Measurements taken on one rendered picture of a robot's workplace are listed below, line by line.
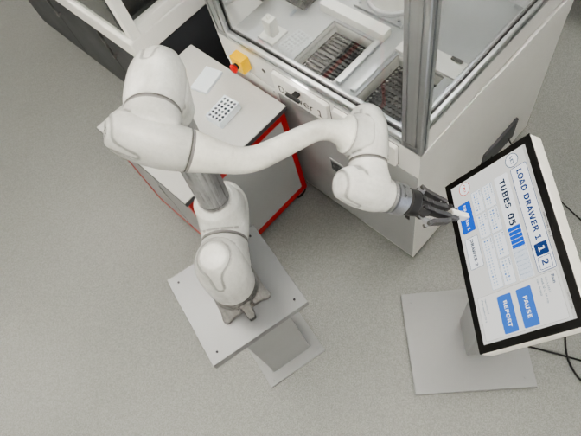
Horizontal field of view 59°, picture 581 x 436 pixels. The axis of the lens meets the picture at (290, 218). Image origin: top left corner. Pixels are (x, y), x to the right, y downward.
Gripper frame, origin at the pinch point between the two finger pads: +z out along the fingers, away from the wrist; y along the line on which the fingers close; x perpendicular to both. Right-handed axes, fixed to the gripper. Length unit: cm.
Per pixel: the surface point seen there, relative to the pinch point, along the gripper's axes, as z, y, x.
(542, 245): 3.8, -17.1, -20.3
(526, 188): 3.8, -0.9, -20.3
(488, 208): 3.8, -0.6, -7.8
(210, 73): -49, 95, 74
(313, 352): 21, -13, 114
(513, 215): 3.8, -6.4, -14.9
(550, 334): 3.8, -38.1, -15.9
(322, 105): -21, 56, 32
